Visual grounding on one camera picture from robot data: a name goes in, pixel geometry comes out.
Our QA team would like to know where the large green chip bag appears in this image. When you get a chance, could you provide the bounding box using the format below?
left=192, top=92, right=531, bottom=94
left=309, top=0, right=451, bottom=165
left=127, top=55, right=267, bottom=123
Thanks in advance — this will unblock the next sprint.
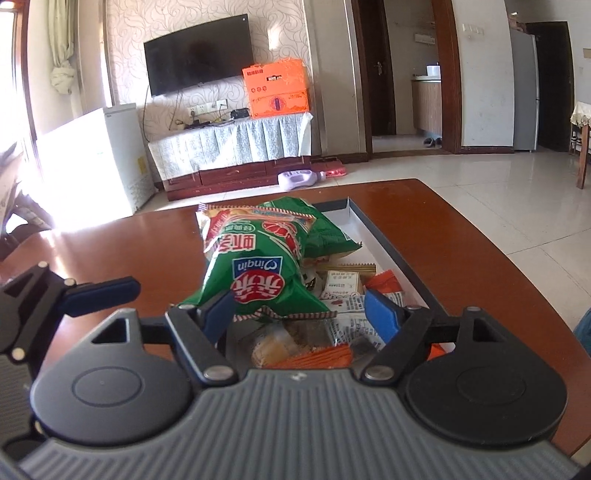
left=178, top=203, right=345, bottom=324

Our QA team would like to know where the green checked-edge snack bag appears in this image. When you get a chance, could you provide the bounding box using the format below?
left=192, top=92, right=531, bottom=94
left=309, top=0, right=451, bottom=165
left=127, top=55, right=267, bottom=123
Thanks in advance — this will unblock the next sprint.
left=256, top=196, right=363, bottom=259

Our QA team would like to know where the clear packet of yellow snacks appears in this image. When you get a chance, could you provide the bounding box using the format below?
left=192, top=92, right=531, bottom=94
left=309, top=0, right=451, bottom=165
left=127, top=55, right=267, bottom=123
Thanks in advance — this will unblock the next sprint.
left=240, top=323, right=333, bottom=370

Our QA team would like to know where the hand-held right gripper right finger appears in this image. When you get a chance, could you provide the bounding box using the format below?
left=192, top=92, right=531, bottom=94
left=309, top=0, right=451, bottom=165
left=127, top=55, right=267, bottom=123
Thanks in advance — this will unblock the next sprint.
left=358, top=291, right=509, bottom=386

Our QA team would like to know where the cream window curtain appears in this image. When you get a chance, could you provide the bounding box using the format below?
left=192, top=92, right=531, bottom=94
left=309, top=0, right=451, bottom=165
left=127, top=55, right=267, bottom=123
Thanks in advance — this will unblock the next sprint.
left=46, top=0, right=77, bottom=95

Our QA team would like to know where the orange stick packet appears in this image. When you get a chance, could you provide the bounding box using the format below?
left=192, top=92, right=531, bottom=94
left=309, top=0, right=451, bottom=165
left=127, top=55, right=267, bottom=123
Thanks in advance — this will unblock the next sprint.
left=270, top=344, right=354, bottom=370

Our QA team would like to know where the grey cardboard box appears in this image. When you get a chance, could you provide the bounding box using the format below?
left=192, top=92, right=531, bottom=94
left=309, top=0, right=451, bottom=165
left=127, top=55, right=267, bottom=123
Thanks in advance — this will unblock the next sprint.
left=196, top=198, right=451, bottom=370

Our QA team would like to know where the cream lace tablecloth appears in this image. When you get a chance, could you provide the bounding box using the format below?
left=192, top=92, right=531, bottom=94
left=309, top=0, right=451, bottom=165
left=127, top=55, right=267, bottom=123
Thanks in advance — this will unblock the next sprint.
left=570, top=100, right=591, bottom=129

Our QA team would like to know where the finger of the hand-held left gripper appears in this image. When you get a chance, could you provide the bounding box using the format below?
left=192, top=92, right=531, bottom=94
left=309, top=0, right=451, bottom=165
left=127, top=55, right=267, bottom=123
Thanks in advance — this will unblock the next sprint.
left=0, top=261, right=141, bottom=363

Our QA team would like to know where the wooden side table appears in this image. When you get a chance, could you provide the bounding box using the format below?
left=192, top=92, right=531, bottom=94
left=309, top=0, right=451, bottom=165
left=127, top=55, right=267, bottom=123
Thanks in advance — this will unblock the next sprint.
left=570, top=122, right=591, bottom=190

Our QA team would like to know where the blue plastic bag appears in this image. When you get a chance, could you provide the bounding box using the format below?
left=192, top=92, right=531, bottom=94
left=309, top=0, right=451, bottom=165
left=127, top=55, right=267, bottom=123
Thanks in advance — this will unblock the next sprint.
left=573, top=309, right=591, bottom=356

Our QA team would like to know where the black flat-screen television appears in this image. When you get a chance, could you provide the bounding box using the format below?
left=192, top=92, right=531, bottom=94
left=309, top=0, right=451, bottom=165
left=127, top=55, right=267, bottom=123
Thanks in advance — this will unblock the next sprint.
left=143, top=14, right=254, bottom=97

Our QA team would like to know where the white chest freezer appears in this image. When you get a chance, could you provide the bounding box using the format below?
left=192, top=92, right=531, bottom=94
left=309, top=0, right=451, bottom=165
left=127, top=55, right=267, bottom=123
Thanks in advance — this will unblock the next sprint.
left=34, top=102, right=155, bottom=222

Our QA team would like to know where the orange square snack packet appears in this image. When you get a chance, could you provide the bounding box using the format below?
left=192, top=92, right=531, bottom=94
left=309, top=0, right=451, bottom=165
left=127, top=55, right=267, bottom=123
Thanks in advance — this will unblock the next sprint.
left=365, top=271, right=407, bottom=305

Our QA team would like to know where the wooden TV cabinet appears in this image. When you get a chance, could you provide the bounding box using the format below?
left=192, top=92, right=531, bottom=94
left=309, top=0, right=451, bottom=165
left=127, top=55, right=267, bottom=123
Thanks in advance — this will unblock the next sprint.
left=164, top=154, right=312, bottom=202

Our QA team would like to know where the brown white-label snack packet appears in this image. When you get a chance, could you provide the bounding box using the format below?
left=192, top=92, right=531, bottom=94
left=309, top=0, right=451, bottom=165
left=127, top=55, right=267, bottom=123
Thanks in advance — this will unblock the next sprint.
left=318, top=263, right=377, bottom=301

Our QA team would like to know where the orange gift box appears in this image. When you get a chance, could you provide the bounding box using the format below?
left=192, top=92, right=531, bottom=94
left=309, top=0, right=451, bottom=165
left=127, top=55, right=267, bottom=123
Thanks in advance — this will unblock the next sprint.
left=242, top=58, right=311, bottom=120

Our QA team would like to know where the purple plastic floor item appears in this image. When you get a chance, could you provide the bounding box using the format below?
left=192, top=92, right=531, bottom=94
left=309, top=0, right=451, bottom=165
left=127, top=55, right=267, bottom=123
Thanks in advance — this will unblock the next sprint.
left=276, top=170, right=328, bottom=189

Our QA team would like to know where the silver refrigerator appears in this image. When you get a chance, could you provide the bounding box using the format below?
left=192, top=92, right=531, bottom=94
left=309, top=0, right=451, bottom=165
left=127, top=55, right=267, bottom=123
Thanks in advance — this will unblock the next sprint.
left=510, top=18, right=541, bottom=152

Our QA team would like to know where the silver printed snack packet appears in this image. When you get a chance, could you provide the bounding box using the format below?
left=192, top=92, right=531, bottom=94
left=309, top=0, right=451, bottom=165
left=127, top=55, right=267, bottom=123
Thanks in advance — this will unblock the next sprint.
left=323, top=293, right=386, bottom=352

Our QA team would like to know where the dark chair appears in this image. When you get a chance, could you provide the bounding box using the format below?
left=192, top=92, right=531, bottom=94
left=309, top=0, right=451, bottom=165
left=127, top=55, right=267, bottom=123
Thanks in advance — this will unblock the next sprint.
left=0, top=182, right=55, bottom=261

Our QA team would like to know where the wooden kitchen cabinet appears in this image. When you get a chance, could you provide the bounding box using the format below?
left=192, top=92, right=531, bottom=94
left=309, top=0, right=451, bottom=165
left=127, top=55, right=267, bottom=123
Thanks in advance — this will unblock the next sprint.
left=412, top=76, right=443, bottom=134

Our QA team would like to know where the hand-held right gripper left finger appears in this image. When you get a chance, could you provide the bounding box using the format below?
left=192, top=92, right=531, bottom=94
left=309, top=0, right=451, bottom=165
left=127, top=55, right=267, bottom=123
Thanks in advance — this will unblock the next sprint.
left=92, top=290, right=237, bottom=384

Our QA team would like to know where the cabinet with white cloth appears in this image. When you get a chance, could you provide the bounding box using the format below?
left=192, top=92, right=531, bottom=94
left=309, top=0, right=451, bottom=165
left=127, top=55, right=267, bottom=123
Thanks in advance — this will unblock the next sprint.
left=148, top=112, right=314, bottom=183

